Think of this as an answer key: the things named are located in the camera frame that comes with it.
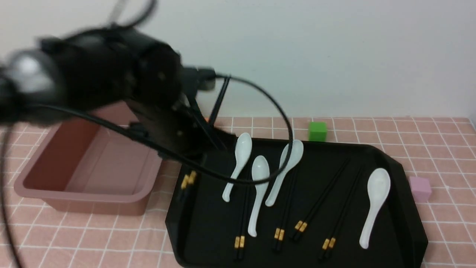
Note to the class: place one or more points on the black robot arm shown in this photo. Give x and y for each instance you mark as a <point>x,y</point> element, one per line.
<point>100,67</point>

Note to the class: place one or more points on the green cube block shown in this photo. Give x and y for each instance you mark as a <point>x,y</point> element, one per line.
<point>317,131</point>

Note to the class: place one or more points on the pink cube block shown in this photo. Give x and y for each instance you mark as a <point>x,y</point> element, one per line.
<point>420,188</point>

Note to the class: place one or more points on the brown plastic bin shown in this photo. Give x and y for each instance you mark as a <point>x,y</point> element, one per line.
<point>81,167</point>

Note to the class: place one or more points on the black plastic tray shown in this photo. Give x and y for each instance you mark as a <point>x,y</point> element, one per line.
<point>207,232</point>

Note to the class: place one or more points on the white ceramic spoon right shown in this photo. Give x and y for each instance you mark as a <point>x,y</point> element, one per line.
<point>378,188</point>

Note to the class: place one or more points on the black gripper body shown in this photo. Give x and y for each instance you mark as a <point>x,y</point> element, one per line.
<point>164,99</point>

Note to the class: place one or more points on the white ceramic spoon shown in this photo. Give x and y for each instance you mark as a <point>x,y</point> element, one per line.
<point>243,151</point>
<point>378,188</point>
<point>295,157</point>
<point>259,171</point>

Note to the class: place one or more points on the white ceramic spoon far left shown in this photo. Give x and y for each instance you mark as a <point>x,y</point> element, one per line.
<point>243,151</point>

